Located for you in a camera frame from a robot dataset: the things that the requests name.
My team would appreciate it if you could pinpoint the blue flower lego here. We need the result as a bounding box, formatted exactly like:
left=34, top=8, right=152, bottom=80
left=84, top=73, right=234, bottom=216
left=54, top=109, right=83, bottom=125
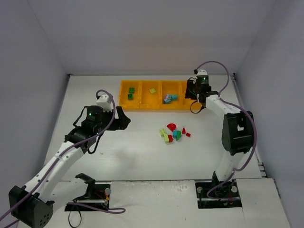
left=163, top=94, right=171, bottom=104

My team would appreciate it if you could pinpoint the dark green lego brick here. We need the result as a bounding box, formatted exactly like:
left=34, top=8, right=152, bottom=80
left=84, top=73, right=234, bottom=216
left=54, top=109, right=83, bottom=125
left=129, top=87, right=135, bottom=94

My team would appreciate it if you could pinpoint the yellow-green lego brick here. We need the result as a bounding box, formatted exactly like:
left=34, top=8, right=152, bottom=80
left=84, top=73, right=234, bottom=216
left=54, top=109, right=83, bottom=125
left=149, top=88, right=156, bottom=94

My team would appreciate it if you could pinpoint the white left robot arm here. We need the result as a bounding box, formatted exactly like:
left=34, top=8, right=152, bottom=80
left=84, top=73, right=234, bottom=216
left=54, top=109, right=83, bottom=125
left=9, top=105, right=131, bottom=228

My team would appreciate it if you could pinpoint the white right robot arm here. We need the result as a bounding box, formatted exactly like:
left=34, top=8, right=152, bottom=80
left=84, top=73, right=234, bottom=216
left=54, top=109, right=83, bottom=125
left=185, top=70, right=256, bottom=183

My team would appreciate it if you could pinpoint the yellow bin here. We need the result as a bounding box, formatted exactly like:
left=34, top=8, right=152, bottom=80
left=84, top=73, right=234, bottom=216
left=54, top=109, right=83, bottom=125
left=160, top=80, right=182, bottom=111
left=139, top=80, right=161, bottom=110
left=119, top=80, right=142, bottom=110

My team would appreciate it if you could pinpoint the yellow bin far left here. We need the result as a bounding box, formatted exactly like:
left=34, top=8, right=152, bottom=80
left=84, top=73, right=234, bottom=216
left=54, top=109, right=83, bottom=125
left=119, top=80, right=142, bottom=110

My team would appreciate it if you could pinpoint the red round lego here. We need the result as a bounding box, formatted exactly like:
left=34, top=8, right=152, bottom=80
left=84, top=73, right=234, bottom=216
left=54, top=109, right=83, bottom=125
left=167, top=123, right=176, bottom=132

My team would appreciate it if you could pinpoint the green curved lego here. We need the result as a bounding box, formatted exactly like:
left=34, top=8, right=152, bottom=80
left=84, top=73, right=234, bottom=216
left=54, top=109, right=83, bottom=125
left=176, top=132, right=181, bottom=140

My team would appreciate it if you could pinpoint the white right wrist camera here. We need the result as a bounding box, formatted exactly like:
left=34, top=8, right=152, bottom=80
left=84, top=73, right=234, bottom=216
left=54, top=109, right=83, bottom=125
left=194, top=69, right=208, bottom=76

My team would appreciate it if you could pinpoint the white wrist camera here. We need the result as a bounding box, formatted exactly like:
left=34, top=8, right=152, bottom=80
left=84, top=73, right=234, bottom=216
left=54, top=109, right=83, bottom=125
left=194, top=69, right=208, bottom=76
left=96, top=94, right=112, bottom=112

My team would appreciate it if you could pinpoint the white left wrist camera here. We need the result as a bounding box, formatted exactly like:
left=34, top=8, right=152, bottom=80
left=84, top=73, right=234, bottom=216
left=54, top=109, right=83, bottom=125
left=96, top=94, right=112, bottom=112

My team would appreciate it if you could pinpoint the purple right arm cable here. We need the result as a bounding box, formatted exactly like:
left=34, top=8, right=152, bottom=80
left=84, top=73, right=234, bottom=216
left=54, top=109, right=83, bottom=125
left=196, top=61, right=258, bottom=200

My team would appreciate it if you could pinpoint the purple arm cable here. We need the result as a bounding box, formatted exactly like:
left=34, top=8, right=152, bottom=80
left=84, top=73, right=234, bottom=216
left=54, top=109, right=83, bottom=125
left=0, top=89, right=126, bottom=226
left=196, top=61, right=258, bottom=200

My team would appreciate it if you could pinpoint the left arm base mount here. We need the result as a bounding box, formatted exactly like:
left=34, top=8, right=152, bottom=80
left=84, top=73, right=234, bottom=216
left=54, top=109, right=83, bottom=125
left=73, top=173, right=111, bottom=210

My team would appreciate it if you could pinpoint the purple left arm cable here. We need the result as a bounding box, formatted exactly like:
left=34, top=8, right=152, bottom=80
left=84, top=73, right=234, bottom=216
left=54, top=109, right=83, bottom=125
left=0, top=89, right=126, bottom=226

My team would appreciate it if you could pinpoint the black loop cable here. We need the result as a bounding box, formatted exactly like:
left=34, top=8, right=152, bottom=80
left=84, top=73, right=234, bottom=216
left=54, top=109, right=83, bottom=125
left=67, top=201, right=83, bottom=228

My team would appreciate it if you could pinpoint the aluminium frame rail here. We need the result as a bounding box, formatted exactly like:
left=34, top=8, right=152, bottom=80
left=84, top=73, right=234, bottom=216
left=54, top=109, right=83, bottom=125
left=229, top=73, right=268, bottom=178

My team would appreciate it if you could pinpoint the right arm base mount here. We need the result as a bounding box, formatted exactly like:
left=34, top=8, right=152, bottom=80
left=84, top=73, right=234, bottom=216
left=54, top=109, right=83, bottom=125
left=195, top=180, right=242, bottom=209

